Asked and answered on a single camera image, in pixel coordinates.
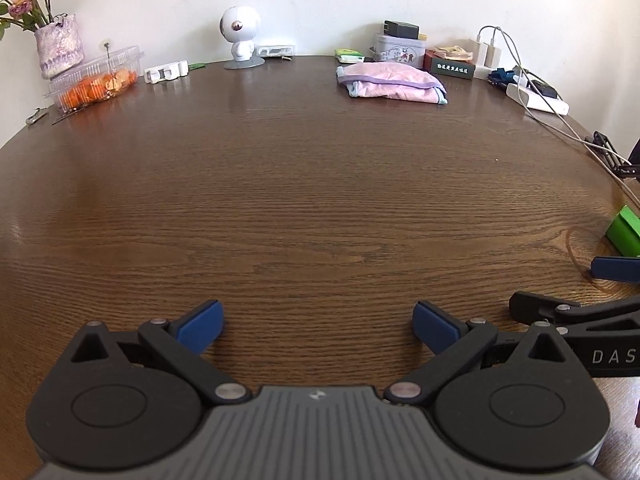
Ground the white usb charger pair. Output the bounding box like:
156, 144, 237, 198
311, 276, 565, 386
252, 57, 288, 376
469, 40, 501, 70

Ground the plastic box of oranges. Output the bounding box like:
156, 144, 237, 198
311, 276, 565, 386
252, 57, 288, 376
47, 46, 143, 116

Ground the black clamp stand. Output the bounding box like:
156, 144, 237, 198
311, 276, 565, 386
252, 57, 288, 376
592, 131, 640, 180

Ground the grey cartoon tin box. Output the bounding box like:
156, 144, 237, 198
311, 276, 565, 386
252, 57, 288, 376
371, 34, 426, 70

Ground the green tissue pack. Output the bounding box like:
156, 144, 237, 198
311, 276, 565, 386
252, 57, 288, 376
334, 48, 366, 64

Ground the purple flower vase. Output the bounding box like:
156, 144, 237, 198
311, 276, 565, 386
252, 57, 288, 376
35, 14, 85, 80

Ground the red green tea box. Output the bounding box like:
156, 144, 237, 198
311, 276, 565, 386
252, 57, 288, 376
423, 50, 475, 79

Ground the white power strip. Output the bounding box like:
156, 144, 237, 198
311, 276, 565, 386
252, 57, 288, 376
506, 84, 570, 116

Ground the black charger block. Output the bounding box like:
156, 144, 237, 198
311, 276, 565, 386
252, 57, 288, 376
383, 20, 420, 39

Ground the white charging cable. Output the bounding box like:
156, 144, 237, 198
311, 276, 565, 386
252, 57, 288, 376
476, 25, 640, 201

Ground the white rectangular device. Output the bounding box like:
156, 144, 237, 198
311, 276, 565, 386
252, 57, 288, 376
255, 44, 295, 58

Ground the beige dental mould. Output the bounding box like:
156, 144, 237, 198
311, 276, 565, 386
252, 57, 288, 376
433, 46, 474, 63

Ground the pink blue mesh garment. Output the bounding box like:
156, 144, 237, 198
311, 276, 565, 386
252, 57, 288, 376
336, 62, 448, 105

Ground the blue lanyard strap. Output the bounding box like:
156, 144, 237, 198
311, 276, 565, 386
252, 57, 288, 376
487, 67, 522, 86

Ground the green storage pouch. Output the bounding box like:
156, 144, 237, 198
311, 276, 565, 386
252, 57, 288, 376
605, 206, 640, 257

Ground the white small plug device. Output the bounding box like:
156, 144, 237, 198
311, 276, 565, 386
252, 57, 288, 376
144, 60, 189, 84

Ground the white robot figurine camera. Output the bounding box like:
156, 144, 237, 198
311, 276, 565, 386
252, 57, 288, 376
219, 6, 265, 70

